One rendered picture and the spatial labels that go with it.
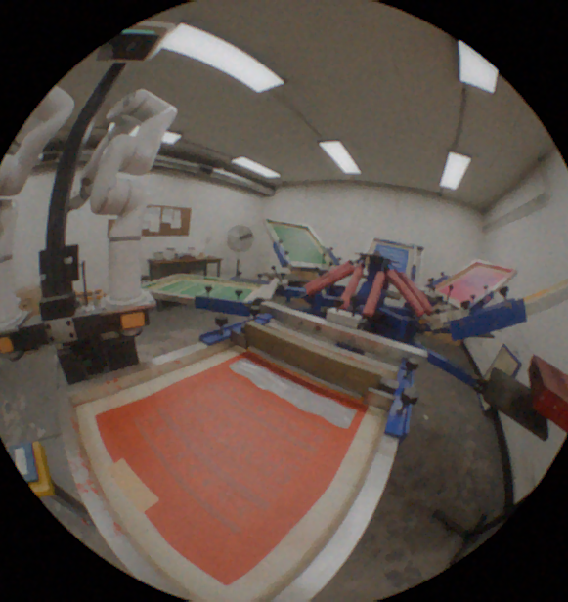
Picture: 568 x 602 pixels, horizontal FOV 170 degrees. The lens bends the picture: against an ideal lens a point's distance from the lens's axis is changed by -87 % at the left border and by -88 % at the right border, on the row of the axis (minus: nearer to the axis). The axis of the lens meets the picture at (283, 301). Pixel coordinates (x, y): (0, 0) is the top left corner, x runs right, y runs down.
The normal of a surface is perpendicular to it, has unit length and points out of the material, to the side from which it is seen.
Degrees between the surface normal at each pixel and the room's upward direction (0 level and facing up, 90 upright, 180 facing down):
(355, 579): 0
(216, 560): 0
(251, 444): 0
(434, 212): 90
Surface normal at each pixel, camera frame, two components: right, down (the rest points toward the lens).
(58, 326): 0.74, 0.27
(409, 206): -0.56, 0.16
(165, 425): 0.12, -0.95
